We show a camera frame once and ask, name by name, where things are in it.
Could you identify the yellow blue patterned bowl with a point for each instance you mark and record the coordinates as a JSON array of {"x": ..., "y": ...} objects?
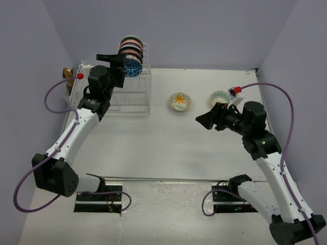
[{"x": 219, "y": 97}]

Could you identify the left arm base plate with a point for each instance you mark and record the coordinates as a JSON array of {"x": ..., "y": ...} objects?
[{"x": 86, "y": 203}]

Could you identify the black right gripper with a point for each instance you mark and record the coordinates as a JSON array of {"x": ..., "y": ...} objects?
[{"x": 216, "y": 116}]

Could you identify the white bowl orange flower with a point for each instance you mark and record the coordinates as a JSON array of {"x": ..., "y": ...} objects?
[{"x": 180, "y": 101}]

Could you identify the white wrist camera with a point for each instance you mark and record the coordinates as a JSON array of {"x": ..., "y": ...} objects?
[
  {"x": 83, "y": 70},
  {"x": 235, "y": 96}
]

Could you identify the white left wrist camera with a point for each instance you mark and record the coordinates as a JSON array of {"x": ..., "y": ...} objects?
[{"x": 83, "y": 70}]

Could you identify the dark blue patterned bowl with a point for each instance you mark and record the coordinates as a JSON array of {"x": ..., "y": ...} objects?
[{"x": 132, "y": 68}]

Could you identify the gold utensil in holder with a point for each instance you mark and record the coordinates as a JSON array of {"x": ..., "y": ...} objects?
[{"x": 67, "y": 74}]

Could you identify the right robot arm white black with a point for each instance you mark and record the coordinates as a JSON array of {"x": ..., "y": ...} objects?
[{"x": 289, "y": 217}]

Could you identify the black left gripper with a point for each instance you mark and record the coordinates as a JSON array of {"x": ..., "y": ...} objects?
[{"x": 116, "y": 64}]

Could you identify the white wire dish rack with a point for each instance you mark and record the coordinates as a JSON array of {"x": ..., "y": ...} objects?
[{"x": 133, "y": 98}]

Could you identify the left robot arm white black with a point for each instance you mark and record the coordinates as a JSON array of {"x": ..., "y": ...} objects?
[{"x": 53, "y": 170}]

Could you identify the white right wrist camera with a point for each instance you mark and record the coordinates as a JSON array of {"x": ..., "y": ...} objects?
[{"x": 235, "y": 96}]

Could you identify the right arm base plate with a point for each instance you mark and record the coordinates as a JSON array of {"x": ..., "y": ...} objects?
[{"x": 225, "y": 203}]

